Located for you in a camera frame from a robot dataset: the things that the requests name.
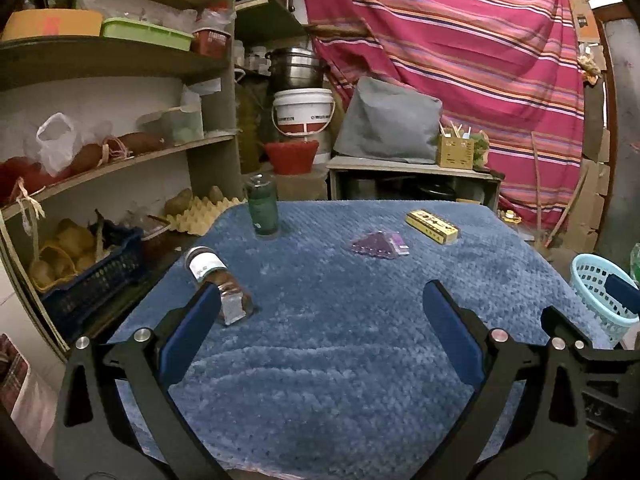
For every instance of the wooden stick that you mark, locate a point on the wooden stick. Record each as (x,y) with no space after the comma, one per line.
(567,205)

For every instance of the red mesh bag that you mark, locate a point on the red mesh bag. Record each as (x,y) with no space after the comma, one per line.
(15,175)

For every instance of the white plastic bucket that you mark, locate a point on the white plastic bucket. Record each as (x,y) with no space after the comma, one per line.
(302,107)

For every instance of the sweet potato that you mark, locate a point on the sweet potato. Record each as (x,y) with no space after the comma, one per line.
(142,142)
(85,157)

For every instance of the low wooden table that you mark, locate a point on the low wooden table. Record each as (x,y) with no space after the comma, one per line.
(380,162)

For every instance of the green glass jar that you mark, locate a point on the green glass jar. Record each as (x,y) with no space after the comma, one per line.
(261,207)

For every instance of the pink striped cloth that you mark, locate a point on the pink striped cloth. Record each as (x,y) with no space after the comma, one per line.
(475,60)

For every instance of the cluster of white jars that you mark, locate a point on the cluster of white jars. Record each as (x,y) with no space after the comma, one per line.
(252,57)

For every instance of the green plastic tray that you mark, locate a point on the green plastic tray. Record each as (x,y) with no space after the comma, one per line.
(145,32)

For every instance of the brown cardboard sheets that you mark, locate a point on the brown cardboard sheets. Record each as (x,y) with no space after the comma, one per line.
(592,195)

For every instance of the pink pill strip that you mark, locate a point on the pink pill strip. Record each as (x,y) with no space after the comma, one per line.
(401,245)

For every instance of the grey cushion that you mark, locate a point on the grey cushion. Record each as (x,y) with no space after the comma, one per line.
(390,120)

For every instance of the brown cardboard box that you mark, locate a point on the brown cardboard box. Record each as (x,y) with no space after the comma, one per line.
(582,15)

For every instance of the dark red bowl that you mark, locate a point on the dark red bowl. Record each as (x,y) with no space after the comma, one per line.
(157,240)

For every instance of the wooden shelf unit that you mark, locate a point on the wooden shelf unit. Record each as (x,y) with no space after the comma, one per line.
(100,62)

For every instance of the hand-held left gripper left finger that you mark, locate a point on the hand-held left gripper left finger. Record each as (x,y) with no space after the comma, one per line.
(192,330)

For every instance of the small potato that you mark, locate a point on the small potato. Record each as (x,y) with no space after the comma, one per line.
(215,195)

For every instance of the yellow printed box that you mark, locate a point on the yellow printed box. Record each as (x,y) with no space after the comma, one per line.
(432,225)

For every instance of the blue plastic crate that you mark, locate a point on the blue plastic crate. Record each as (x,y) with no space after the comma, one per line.
(95,280)

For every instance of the yellow mesh bag of potatoes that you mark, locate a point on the yellow mesh bag of potatoes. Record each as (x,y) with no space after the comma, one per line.
(70,240)

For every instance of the yellow oil jug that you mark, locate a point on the yellow oil jug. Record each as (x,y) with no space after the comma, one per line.
(250,120)

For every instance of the steel pot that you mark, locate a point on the steel pot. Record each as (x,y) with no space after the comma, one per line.
(297,70)

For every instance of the cardboard box with blue print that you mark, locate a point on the cardboard box with blue print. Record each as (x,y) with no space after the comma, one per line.
(300,187)

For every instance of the green leafy bunch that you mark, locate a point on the green leafy bunch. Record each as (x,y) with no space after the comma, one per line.
(481,147)

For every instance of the purple blister pack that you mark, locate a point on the purple blister pack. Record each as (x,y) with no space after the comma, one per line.
(372,246)

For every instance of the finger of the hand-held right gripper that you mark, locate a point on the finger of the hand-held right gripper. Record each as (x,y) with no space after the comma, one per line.
(622,292)
(555,317)

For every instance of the large potato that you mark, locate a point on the large potato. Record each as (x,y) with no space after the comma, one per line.
(178,203)

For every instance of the clear plastic container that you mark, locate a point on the clear plastic container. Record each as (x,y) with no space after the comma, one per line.
(185,125)

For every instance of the red plastic basket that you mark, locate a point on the red plastic basket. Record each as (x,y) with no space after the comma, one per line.
(290,156)

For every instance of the small red basket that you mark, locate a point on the small red basket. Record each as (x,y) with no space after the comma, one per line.
(210,42)

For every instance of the yellow egg tray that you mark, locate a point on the yellow egg tray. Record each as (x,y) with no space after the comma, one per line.
(200,217)

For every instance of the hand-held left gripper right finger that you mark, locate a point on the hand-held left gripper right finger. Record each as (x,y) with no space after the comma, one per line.
(452,332)

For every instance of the light blue plastic basket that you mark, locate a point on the light blue plastic basket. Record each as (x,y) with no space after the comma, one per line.
(590,280)

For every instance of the clear jar with white label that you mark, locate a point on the clear jar with white label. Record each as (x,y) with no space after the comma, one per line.
(205,262)

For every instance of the white plastic bag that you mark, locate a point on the white plastic bag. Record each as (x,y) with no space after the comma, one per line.
(55,145)

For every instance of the blue fleece blanket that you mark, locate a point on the blue fleece blanket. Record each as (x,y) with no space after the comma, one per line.
(325,360)

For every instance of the yellow box with sticks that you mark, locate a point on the yellow box with sticks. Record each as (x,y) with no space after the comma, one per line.
(455,152)

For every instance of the plaid cloth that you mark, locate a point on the plaid cloth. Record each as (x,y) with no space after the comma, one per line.
(10,370)

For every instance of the green bottle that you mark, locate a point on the green bottle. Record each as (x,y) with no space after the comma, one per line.
(636,260)

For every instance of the orange round box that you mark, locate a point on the orange round box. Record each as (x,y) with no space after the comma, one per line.
(55,25)

